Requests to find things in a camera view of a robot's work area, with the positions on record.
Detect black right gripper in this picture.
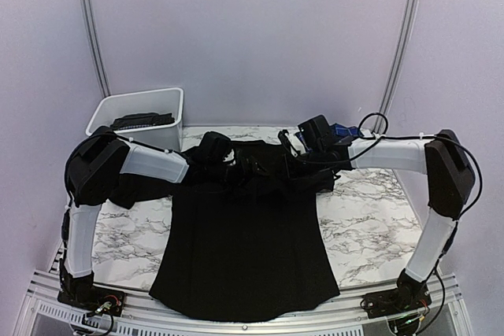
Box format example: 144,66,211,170
274,147,325,182

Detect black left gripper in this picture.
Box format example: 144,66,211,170
207,156,270,200

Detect black long sleeve shirt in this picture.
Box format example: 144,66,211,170
110,141,339,323

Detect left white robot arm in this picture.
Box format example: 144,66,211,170
60,126,268,308

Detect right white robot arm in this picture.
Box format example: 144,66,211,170
278,128,483,311

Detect blue plaid folded shirt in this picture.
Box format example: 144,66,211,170
295,123,358,152

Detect white plastic bin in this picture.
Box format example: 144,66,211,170
86,87,184,151

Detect dark clothes in bin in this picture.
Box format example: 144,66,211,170
110,113,175,131

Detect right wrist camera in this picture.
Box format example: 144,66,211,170
278,115,335,157

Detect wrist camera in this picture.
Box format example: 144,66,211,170
195,131,233,164
278,115,335,157

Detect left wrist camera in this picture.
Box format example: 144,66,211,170
195,131,233,164

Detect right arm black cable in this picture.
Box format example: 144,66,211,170
350,112,485,313

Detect right aluminium corner post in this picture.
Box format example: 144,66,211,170
380,0,419,115

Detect aluminium corner post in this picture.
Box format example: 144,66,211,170
380,0,419,115
80,0,111,98

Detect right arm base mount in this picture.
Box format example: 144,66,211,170
360,265,437,319

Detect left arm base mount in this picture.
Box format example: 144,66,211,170
57,275,125,316

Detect aluminium frame rail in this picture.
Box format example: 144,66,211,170
13,271,475,335

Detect left aluminium corner post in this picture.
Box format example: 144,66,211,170
80,0,111,98

